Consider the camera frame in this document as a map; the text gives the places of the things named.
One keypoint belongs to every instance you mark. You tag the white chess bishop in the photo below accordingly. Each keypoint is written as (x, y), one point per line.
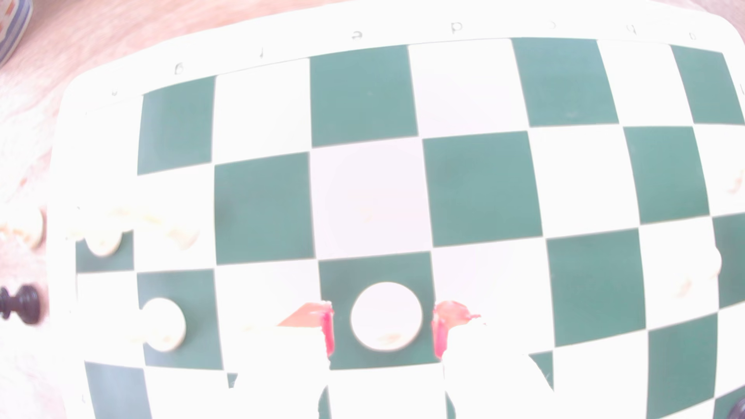
(386, 317)

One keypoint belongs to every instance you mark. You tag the green and white chess mat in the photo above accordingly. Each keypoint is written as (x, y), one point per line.
(483, 186)

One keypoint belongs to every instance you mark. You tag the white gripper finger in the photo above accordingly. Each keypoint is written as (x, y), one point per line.
(489, 372)
(291, 366)

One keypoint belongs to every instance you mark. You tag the blue striped ceramic cup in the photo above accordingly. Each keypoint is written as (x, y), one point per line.
(11, 26)

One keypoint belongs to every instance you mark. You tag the white chess piece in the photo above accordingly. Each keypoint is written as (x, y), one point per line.
(26, 228)

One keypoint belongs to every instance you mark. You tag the white chess king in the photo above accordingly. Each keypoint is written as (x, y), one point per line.
(174, 233)

